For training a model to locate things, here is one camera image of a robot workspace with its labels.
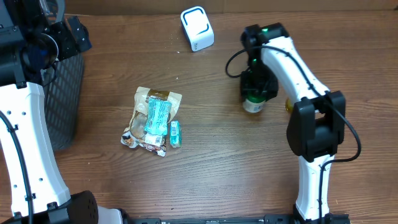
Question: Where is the green lid jar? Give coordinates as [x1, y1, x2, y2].
[243, 94, 266, 113]

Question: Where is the yellow liquid bottle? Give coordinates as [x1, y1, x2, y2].
[285, 98, 294, 114]

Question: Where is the small teal tissue pack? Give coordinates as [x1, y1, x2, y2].
[170, 121, 182, 148]

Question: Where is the teal wet wipes pack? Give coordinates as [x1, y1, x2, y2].
[144, 98, 172, 136]

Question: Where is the brown white snack bag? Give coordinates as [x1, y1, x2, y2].
[121, 86, 182, 157]

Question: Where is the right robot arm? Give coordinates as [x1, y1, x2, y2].
[240, 23, 350, 223]

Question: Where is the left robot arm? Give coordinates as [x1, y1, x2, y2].
[1, 1, 100, 223]

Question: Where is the white barcode scanner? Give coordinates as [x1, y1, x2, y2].
[180, 6, 215, 52]

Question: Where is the grey plastic basket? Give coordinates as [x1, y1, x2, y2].
[42, 0, 86, 151]

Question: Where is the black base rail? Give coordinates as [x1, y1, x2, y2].
[102, 210, 351, 224]

